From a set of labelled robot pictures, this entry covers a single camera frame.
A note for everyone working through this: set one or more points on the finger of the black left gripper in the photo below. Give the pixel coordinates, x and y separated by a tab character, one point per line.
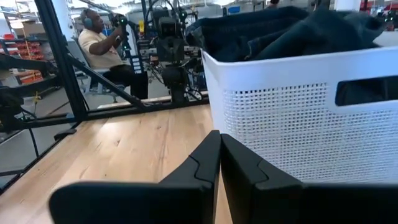
280	205
186	199

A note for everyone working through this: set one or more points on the dark blue denim jeans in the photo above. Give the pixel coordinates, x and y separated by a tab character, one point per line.
236	34

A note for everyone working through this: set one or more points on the dark green garment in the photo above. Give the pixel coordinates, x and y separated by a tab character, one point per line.
326	34

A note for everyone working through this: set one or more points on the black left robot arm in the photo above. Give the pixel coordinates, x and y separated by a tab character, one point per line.
174	77

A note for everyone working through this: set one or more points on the small yellow object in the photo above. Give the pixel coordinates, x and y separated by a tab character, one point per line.
141	26

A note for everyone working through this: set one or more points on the black background robot rig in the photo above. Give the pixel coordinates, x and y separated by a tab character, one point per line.
192	18

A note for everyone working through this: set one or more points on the person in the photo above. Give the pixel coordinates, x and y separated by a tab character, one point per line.
99	49
273	3

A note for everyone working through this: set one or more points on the blue screen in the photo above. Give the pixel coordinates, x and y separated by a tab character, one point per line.
234	10

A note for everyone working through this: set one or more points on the grey office chair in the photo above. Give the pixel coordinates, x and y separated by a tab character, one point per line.
93	72

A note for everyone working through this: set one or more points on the person's headphones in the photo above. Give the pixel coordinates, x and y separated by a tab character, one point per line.
88	22

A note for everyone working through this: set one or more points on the white building column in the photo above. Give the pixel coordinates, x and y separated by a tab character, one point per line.
63	18
346	4

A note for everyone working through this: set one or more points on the white perforated plastic laundry basket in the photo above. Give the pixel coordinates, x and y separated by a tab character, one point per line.
280	77

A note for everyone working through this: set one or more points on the brown cardboard box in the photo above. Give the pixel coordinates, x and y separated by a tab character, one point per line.
31	28

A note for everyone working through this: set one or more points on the shelf with red bins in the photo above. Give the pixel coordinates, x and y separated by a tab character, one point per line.
28	49

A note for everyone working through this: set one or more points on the black equipment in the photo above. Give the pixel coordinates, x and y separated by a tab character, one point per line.
9	105

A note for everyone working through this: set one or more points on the red storage rack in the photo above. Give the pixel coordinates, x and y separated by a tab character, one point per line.
368	4

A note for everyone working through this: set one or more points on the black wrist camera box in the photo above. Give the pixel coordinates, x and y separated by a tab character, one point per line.
169	27

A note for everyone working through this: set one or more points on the black metal table frame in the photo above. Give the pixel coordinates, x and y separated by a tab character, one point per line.
62	62

